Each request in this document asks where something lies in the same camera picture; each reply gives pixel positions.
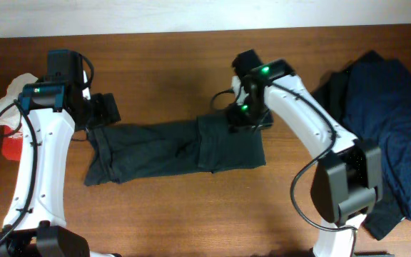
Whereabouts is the black cable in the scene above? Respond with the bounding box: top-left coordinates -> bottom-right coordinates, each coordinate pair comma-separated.
0,53 -> 95,257
210,81 -> 360,257

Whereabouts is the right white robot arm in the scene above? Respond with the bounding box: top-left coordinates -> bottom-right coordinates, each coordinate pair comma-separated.
227,49 -> 383,256

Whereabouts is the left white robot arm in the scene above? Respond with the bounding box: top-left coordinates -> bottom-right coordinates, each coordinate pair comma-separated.
0,49 -> 121,257

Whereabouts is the dark green t-shirt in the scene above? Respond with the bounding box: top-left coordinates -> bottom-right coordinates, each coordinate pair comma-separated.
312,50 -> 405,241

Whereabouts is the navy blue t-shirt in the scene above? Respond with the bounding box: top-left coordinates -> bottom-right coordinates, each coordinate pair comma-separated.
342,60 -> 411,220

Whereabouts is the white folded t-shirt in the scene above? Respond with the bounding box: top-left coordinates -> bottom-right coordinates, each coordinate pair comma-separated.
0,73 -> 38,130

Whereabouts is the left black cable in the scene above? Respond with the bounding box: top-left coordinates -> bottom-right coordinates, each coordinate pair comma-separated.
0,53 -> 95,257

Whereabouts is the right black cable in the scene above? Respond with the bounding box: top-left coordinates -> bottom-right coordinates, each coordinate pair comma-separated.
210,81 -> 360,257

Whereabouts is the black Nike t-shirt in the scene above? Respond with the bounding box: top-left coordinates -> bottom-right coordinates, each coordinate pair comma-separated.
84,114 -> 266,186

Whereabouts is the red folded t-shirt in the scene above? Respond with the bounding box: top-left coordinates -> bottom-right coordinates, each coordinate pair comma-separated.
1,129 -> 23,161

